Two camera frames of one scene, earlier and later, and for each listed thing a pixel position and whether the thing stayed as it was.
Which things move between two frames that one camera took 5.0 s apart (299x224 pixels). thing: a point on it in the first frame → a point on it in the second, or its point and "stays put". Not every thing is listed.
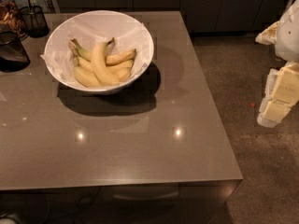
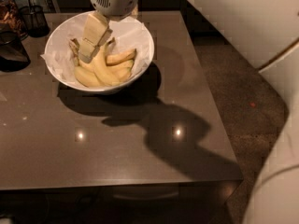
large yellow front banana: x=99 y=64 stays put
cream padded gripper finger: x=281 y=95 → x=113 y=1
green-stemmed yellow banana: x=80 y=57 stays put
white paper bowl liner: x=90 y=28 stays put
